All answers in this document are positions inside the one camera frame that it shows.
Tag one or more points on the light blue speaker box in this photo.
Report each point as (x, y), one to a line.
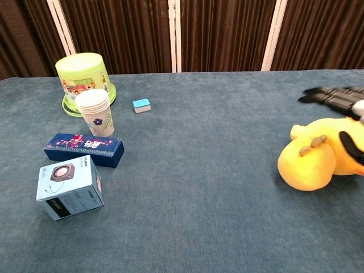
(68, 185)

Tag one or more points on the stack of floral paper cups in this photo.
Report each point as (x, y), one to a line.
(98, 113)

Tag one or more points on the blue and white small block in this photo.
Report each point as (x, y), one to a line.
(141, 105)

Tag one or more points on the white screen frame post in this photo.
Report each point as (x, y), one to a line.
(61, 28)
(175, 34)
(274, 34)

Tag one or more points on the dark blue long box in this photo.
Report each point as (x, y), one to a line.
(85, 148)

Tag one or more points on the brown pleated screen panel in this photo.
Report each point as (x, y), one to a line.
(321, 34)
(122, 34)
(25, 37)
(224, 34)

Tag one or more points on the green plastic bucket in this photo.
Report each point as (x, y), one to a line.
(81, 72)

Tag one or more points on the teal table cloth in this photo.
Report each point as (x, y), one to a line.
(193, 185)

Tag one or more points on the yellow plush duck toy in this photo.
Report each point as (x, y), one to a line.
(308, 165)

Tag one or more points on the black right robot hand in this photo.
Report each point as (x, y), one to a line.
(338, 98)

